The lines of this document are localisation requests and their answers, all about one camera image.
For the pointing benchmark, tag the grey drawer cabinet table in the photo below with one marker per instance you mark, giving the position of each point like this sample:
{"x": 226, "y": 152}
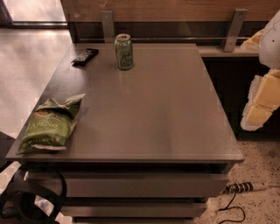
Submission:
{"x": 151, "y": 145}

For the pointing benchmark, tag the metal bracket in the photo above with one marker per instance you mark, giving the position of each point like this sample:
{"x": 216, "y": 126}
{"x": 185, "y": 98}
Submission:
{"x": 108, "y": 26}
{"x": 234, "y": 30}

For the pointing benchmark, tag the left metal bracket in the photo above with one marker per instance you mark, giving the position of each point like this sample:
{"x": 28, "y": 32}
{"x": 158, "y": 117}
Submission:
{"x": 108, "y": 26}

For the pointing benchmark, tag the black snack bar wrapper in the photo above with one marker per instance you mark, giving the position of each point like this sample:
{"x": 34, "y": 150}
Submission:
{"x": 85, "y": 57}

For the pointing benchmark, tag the green soda can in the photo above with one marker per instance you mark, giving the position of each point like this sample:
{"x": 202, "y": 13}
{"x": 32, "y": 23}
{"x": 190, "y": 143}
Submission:
{"x": 124, "y": 51}

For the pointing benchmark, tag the wooden wall shelf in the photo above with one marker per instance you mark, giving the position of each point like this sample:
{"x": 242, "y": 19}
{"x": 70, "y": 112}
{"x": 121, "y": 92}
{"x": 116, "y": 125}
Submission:
{"x": 201, "y": 22}

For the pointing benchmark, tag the right metal bracket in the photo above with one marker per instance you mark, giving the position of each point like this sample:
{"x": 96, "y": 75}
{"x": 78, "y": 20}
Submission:
{"x": 234, "y": 30}

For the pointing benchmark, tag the green jalapeno chip bag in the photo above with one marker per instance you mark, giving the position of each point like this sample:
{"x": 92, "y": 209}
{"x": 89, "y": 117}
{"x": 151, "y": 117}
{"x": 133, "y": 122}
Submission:
{"x": 51, "y": 125}

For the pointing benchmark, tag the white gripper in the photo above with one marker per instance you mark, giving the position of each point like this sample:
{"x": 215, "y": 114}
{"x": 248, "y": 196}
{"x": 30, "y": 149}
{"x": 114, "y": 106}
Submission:
{"x": 271, "y": 44}

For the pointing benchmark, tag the white power strip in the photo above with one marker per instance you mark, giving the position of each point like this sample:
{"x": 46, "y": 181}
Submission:
{"x": 245, "y": 187}

